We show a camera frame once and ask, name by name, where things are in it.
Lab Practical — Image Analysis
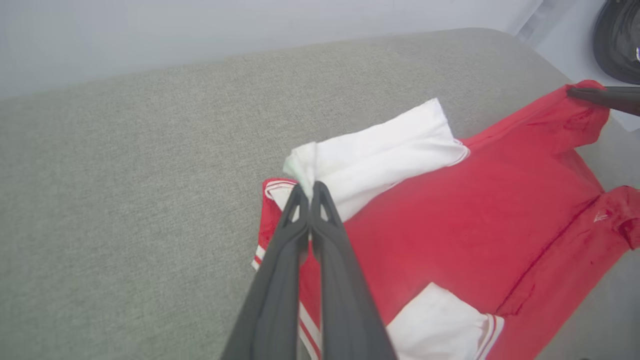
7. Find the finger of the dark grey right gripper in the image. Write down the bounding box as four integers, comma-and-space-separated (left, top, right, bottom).
566, 85, 640, 101
570, 93, 640, 117

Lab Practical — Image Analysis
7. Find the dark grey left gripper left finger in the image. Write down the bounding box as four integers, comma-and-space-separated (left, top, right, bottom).
220, 183, 312, 360

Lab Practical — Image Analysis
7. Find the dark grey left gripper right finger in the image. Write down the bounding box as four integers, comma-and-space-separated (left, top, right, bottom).
310, 180, 399, 360

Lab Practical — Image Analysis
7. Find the red and white garment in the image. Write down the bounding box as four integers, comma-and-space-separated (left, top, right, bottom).
251, 80, 640, 360

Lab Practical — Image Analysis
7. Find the black round object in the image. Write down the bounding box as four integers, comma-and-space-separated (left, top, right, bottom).
593, 0, 640, 85

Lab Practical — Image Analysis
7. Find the grey fabric sofa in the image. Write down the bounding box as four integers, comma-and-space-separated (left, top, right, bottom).
0, 27, 640, 360

